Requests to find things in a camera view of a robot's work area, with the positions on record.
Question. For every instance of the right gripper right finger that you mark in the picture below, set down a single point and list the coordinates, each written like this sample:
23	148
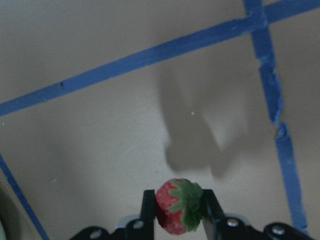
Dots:
212	215

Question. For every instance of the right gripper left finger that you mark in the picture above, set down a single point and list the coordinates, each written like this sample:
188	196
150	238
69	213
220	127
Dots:
148	214

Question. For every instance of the red strawberry with leaves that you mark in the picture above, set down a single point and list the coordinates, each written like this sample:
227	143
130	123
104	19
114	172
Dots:
179	206

